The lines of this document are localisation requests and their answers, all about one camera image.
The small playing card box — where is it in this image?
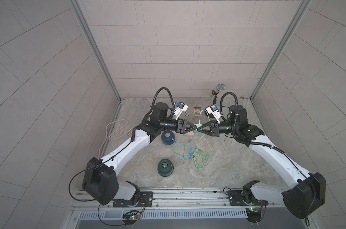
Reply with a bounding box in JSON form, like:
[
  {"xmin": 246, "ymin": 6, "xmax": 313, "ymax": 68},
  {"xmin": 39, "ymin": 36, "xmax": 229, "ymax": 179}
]
[{"xmin": 194, "ymin": 107, "xmax": 202, "ymax": 116}]

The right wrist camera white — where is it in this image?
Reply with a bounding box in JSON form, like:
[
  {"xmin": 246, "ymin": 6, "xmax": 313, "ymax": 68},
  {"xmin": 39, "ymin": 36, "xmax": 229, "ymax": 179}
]
[{"xmin": 206, "ymin": 104, "xmax": 221, "ymax": 123}]

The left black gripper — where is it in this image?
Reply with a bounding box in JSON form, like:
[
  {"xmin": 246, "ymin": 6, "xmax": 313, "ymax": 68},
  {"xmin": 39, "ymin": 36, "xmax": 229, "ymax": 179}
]
[{"xmin": 157, "ymin": 118, "xmax": 194, "ymax": 135}]

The silver microphone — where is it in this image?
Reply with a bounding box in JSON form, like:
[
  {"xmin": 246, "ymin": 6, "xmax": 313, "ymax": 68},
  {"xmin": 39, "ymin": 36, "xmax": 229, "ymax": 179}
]
[{"xmin": 209, "ymin": 83, "xmax": 225, "ymax": 97}]

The green cordless meat grinder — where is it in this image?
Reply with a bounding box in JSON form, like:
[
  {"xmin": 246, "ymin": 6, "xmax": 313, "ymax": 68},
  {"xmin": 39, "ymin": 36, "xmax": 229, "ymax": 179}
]
[{"xmin": 157, "ymin": 159, "xmax": 174, "ymax": 177}]

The light green charging cable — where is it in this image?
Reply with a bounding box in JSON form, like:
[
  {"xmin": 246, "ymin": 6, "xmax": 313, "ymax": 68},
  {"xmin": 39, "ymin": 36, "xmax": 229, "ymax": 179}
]
[{"xmin": 191, "ymin": 109, "xmax": 214, "ymax": 170}]

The aluminium rail frame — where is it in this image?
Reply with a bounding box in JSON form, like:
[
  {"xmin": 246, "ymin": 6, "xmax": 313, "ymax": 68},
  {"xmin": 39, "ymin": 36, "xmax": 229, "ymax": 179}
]
[{"xmin": 71, "ymin": 188, "xmax": 283, "ymax": 218}]

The pink power strip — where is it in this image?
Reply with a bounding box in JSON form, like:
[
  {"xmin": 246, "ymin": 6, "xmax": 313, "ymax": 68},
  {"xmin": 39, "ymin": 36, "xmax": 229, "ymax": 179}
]
[{"xmin": 186, "ymin": 131, "xmax": 194, "ymax": 136}]

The left controller board green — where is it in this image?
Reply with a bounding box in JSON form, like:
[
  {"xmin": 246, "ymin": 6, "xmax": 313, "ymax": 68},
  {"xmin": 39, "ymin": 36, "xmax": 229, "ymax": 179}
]
[{"xmin": 122, "ymin": 210, "xmax": 142, "ymax": 220}]

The teal charging cable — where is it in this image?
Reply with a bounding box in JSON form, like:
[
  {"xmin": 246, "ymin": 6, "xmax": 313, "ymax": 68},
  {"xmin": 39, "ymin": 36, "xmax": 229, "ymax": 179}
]
[{"xmin": 172, "ymin": 138, "xmax": 198, "ymax": 161}]

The blue cordless meat grinder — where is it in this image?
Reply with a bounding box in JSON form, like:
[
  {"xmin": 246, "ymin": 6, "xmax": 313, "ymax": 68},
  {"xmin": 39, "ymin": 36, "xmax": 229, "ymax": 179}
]
[{"xmin": 161, "ymin": 131, "xmax": 175, "ymax": 146}]

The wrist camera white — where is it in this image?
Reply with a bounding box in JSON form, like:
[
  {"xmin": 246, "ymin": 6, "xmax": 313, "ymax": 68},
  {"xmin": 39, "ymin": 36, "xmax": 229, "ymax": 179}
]
[
  {"xmin": 173, "ymin": 102, "xmax": 188, "ymax": 120},
  {"xmin": 206, "ymin": 104, "xmax": 221, "ymax": 123}
]

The right controller board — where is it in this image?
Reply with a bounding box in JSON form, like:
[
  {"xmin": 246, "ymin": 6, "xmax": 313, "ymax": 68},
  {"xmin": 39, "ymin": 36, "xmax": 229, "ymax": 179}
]
[{"xmin": 245, "ymin": 208, "xmax": 262, "ymax": 223}]

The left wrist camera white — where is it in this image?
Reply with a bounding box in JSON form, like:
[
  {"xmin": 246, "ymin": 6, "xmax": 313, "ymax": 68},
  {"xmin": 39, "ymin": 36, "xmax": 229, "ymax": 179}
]
[{"xmin": 173, "ymin": 102, "xmax": 188, "ymax": 120}]

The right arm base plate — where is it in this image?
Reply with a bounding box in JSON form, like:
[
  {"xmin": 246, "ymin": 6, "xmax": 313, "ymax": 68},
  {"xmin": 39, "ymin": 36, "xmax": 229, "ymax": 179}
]
[{"xmin": 225, "ymin": 190, "xmax": 268, "ymax": 207}]

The black microphone stand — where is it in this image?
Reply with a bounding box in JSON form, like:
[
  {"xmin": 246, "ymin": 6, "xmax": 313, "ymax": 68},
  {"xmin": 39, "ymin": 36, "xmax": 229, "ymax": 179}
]
[{"xmin": 204, "ymin": 91, "xmax": 217, "ymax": 118}]

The green USB charger adapter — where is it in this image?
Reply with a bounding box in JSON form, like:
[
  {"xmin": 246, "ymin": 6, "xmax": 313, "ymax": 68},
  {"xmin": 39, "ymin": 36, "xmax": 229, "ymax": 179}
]
[{"xmin": 194, "ymin": 123, "xmax": 202, "ymax": 133}]

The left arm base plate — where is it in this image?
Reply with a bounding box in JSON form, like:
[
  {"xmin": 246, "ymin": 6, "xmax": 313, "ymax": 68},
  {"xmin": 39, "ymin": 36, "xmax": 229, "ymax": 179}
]
[{"xmin": 113, "ymin": 191, "xmax": 153, "ymax": 208}]

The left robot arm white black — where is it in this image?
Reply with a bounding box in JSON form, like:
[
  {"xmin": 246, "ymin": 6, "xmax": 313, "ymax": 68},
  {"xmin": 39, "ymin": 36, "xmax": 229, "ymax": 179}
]
[{"xmin": 82, "ymin": 101, "xmax": 197, "ymax": 206}]

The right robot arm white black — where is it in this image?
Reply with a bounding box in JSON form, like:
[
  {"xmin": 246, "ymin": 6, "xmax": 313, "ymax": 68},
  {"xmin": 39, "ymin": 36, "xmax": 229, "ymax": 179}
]
[{"xmin": 197, "ymin": 92, "xmax": 326, "ymax": 219}]

